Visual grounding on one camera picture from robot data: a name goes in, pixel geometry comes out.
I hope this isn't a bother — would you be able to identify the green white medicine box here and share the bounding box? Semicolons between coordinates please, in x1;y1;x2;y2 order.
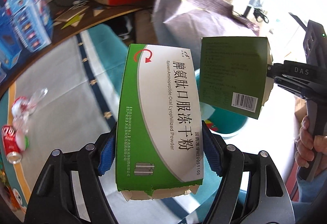
115;44;204;201

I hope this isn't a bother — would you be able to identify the green white pancake box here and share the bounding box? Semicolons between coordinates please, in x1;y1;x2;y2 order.
198;36;273;119

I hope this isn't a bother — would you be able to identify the teal trash bin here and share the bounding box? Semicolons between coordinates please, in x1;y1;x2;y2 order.
195;67;249;140

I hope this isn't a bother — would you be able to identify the person right hand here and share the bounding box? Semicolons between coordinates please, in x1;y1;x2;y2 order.
295;115;327;175

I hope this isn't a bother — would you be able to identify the red wrapper in bin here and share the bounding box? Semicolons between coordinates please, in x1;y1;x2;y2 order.
205;119;218;132

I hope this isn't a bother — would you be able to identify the teal white striped tablecloth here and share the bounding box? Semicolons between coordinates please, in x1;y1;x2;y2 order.
1;24;220;223

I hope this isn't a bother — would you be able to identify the red cola can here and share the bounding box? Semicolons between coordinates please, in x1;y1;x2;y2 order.
1;124;23;165

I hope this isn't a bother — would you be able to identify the crumpled clear plastic wrapper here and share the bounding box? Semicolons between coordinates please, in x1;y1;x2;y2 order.
11;88;48;135

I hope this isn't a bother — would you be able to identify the blue toy set box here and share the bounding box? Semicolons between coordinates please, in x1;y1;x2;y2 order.
1;0;53;71

